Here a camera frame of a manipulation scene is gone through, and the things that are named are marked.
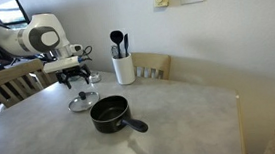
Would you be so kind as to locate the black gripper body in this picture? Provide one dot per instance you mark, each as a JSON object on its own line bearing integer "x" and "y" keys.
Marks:
{"x": 73, "y": 72}

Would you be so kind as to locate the glass lid with black knob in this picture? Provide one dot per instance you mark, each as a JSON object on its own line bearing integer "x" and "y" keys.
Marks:
{"x": 79, "y": 103}

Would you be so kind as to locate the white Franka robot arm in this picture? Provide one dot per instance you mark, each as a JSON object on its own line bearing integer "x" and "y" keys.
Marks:
{"x": 37, "y": 35}

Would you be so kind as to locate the white utensil holder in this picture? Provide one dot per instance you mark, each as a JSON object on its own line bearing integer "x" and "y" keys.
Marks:
{"x": 123, "y": 71}

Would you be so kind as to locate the silver whisk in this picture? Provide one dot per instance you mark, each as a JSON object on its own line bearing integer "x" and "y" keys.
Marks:
{"x": 113, "y": 51}

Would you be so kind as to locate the black ladle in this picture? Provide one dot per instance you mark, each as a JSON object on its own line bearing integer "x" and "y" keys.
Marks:
{"x": 116, "y": 37}

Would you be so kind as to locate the black spatula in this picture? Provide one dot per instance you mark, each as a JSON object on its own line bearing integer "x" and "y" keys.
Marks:
{"x": 126, "y": 43}

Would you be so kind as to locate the wooden chair with slatted backrest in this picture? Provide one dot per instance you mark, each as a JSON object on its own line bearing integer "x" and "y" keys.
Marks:
{"x": 13, "y": 72}

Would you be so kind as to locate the wooden chair with plain backrest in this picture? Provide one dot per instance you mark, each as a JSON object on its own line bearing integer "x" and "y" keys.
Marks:
{"x": 151, "y": 60}

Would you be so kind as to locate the dark framed window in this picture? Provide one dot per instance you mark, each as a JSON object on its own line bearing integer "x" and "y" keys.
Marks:
{"x": 10, "y": 16}

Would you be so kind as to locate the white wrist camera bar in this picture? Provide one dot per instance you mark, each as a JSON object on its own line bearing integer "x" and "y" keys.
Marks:
{"x": 61, "y": 64}

